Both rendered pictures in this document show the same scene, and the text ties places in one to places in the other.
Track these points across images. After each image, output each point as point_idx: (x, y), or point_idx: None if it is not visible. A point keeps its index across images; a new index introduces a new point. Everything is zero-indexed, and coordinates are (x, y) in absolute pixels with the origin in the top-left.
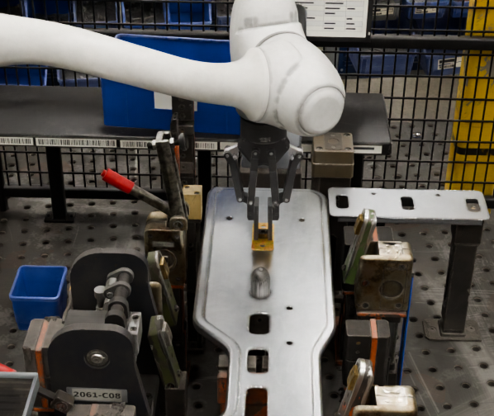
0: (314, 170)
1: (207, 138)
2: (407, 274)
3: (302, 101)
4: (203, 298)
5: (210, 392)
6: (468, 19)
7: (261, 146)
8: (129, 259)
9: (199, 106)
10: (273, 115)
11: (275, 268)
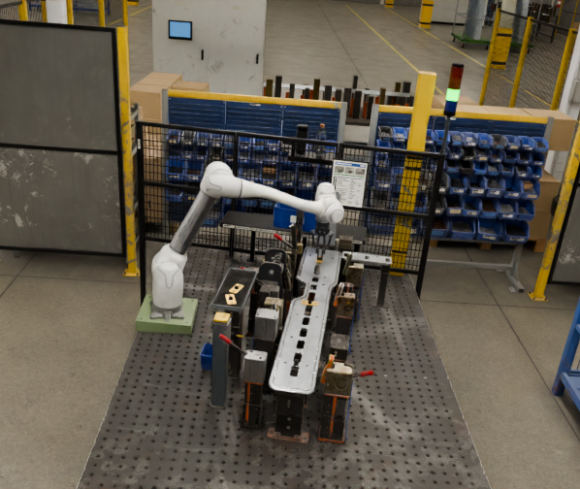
0: (338, 245)
1: (306, 233)
2: (361, 273)
3: (332, 212)
4: (300, 272)
5: None
6: (398, 206)
7: (321, 230)
8: (281, 251)
9: (305, 222)
10: (324, 216)
11: (322, 268)
